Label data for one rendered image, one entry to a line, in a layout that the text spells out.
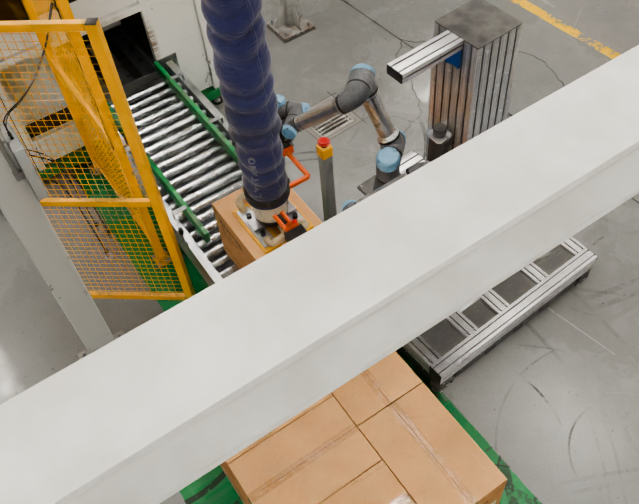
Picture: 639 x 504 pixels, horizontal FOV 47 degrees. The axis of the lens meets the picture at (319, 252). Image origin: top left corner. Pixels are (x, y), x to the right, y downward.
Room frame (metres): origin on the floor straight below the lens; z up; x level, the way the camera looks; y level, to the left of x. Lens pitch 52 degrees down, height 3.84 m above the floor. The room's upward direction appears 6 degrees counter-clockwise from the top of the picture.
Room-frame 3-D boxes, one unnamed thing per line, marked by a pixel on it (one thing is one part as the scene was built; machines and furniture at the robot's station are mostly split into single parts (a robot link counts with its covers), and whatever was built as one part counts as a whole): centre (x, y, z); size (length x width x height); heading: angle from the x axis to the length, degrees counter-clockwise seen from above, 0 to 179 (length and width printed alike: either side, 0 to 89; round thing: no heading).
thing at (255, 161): (2.49, 0.22, 1.68); 0.22 x 0.22 x 1.04
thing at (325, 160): (2.94, -0.09, 0.50); 0.07 x 0.07 x 1.00; 29
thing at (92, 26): (2.73, 1.18, 1.05); 0.87 x 0.10 x 2.10; 81
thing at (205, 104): (3.38, 0.35, 0.50); 2.31 x 0.05 x 0.19; 29
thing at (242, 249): (2.49, 0.22, 0.75); 0.60 x 0.40 x 0.40; 28
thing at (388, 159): (2.55, -0.39, 1.20); 0.13 x 0.12 x 0.14; 161
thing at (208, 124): (3.66, 0.57, 0.60); 1.60 x 0.10 x 0.09; 29
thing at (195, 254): (3.06, 0.92, 0.50); 2.31 x 0.05 x 0.19; 29
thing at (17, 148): (2.41, 1.23, 1.62); 0.20 x 0.05 x 0.30; 29
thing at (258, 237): (2.45, 0.30, 0.97); 0.34 x 0.10 x 0.05; 28
